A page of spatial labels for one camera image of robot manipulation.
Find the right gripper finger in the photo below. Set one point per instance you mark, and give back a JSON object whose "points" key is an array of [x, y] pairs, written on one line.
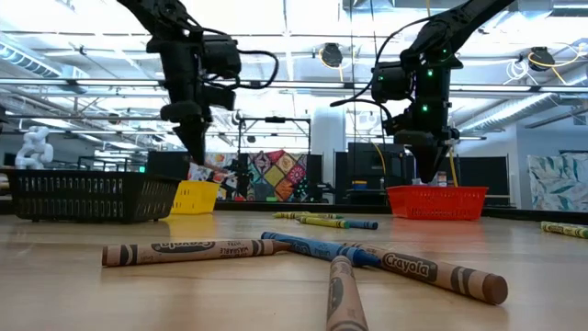
{"points": [[420, 156], [435, 156]]}

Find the black metal frame rig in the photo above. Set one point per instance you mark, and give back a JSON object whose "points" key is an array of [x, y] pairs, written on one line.
{"points": [[275, 119]]}

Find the black plastic basket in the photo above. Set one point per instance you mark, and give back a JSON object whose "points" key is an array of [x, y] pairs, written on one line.
{"points": [[92, 197]]}

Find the colourful patchwork quilt panel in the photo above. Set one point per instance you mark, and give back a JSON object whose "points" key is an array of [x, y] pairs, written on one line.
{"points": [[275, 177]]}

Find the yellow plastic basket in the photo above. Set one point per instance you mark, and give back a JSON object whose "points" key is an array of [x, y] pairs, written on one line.
{"points": [[195, 197]]}

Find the white twisted sculpture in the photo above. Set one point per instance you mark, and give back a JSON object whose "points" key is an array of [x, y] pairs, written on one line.
{"points": [[34, 149]]}

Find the floral pattern panel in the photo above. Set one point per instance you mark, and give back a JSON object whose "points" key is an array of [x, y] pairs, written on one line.
{"points": [[225, 184]]}

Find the blue crayon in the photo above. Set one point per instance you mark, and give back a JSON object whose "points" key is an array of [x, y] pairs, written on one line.
{"points": [[317, 248], [363, 224]]}

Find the black cabinet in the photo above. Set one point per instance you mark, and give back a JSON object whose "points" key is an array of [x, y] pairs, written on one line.
{"points": [[363, 165]]}

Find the black partition board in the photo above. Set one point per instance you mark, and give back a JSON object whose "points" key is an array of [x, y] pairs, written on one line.
{"points": [[482, 179]]}

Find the white building column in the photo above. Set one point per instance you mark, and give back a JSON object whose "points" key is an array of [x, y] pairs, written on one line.
{"points": [[328, 151]]}

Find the brown crayon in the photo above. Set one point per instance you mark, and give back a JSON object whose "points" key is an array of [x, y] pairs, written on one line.
{"points": [[344, 299], [184, 252], [436, 273]]}

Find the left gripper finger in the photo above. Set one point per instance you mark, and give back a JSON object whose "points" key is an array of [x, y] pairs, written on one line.
{"points": [[185, 135], [200, 138]]}

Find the stacked storage containers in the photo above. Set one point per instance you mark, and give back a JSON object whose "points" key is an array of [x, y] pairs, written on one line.
{"points": [[442, 179]]}

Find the leaf pattern panel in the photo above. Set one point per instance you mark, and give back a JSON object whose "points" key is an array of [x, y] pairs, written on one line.
{"points": [[560, 184]]}

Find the red plastic basket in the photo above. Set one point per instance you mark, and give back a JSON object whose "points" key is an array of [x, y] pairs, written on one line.
{"points": [[436, 202]]}

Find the black aluminium table frame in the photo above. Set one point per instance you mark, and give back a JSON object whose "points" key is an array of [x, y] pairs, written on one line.
{"points": [[275, 207]]}

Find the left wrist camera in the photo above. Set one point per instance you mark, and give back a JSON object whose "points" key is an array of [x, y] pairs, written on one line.
{"points": [[222, 55]]}

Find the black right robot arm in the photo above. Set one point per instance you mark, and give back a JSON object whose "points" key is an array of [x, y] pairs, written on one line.
{"points": [[455, 27]]}

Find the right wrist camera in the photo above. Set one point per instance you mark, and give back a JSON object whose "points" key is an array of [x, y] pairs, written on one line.
{"points": [[390, 83]]}

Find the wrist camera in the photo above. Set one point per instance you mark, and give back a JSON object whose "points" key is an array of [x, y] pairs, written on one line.
{"points": [[222, 55], [390, 83]]}

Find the black box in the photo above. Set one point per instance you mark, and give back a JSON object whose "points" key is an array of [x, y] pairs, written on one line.
{"points": [[167, 164]]}

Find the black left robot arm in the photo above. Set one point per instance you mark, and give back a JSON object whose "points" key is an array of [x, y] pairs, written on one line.
{"points": [[170, 55]]}

